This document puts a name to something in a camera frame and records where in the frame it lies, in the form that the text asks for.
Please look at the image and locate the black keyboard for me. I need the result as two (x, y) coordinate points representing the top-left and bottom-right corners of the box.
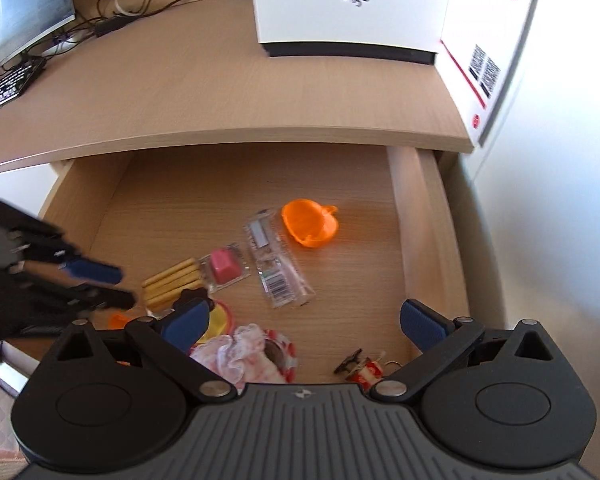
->
(0, 56), (46, 107)

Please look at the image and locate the white aigo box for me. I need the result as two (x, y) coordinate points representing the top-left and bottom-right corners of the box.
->
(252, 0), (538, 145)

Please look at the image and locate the clear barcode blister pack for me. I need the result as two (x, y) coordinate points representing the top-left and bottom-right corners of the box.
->
(244, 209), (315, 308)

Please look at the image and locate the biscuit sticks pack pink eraser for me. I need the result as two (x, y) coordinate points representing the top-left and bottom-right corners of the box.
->
(142, 244), (250, 313)

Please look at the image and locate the orange plastic scoop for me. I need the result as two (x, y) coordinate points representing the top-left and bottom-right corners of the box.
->
(282, 198), (339, 248)

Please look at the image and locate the panda figure keychain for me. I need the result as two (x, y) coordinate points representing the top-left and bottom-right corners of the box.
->
(334, 349), (401, 391)

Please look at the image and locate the small orange plastic piece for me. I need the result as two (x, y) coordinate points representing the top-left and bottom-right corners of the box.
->
(107, 312), (131, 330)

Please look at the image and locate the wooden drawer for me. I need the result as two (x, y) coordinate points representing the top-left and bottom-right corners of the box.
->
(40, 144), (468, 382)

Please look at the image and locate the white lace scrunchie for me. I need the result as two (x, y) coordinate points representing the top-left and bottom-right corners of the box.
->
(189, 324), (297, 393)

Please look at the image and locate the yellow brown flower-lid toy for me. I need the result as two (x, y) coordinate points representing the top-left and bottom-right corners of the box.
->
(173, 287), (235, 348)

